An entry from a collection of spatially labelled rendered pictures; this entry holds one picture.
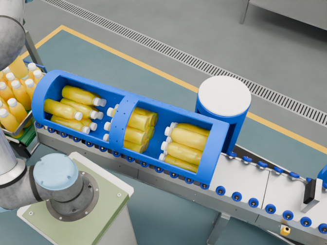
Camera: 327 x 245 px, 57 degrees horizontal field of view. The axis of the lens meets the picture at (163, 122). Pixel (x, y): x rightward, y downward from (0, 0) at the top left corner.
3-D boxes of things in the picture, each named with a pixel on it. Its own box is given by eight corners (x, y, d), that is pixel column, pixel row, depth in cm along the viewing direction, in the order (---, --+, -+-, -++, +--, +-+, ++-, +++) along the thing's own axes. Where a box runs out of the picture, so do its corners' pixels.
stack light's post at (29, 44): (70, 135, 266) (24, 34, 176) (66, 133, 267) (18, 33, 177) (73, 131, 268) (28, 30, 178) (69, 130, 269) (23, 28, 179)
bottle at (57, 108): (43, 98, 143) (75, 109, 139) (52, 97, 149) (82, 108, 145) (40, 112, 144) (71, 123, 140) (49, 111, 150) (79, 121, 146)
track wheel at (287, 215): (295, 214, 127) (295, 211, 129) (284, 210, 128) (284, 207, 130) (291, 222, 129) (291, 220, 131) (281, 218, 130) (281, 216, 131)
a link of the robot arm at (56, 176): (86, 196, 98) (76, 179, 87) (44, 208, 96) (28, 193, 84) (80, 164, 104) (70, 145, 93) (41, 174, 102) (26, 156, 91)
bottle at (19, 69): (31, 70, 145) (16, 42, 130) (23, 80, 141) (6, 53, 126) (20, 66, 146) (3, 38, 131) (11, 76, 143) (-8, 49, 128)
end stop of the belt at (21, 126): (16, 135, 153) (14, 132, 151) (15, 135, 154) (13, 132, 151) (60, 82, 175) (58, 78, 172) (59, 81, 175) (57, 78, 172)
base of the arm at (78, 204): (77, 223, 103) (69, 215, 94) (42, 203, 107) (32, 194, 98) (101, 186, 110) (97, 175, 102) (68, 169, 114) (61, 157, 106)
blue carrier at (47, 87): (207, 194, 137) (214, 171, 113) (45, 133, 156) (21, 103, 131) (224, 142, 150) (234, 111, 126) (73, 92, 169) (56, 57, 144)
